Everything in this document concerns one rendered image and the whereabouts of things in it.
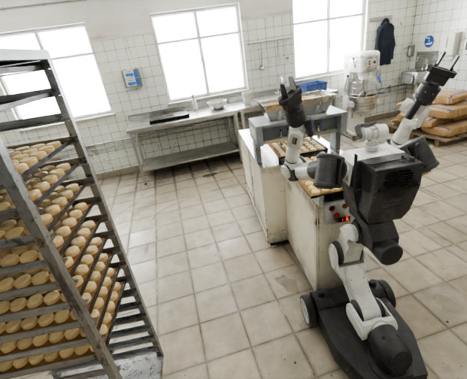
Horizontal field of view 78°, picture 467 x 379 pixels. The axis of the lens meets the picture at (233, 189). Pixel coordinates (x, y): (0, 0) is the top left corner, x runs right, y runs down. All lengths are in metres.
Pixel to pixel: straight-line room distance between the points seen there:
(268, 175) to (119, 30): 3.53
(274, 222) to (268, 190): 0.33
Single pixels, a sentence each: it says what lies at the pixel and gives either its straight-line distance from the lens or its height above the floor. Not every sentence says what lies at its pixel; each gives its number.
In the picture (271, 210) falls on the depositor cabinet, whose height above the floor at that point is 0.43.
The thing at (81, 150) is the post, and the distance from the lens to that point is 1.32.
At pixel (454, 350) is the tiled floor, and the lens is 2.31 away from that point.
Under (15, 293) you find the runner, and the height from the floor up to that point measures 1.14.
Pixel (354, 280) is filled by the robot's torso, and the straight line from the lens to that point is 1.92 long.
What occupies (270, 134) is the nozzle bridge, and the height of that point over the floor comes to 1.08.
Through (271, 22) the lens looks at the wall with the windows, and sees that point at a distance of 5.49.
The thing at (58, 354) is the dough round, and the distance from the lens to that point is 1.45.
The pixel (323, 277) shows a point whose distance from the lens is 2.16.
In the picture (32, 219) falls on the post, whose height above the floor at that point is 1.40.
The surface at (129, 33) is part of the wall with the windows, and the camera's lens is 5.13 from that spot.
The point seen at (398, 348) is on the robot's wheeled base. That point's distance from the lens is 1.75.
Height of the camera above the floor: 1.74
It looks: 26 degrees down
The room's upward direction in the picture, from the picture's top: 9 degrees counter-clockwise
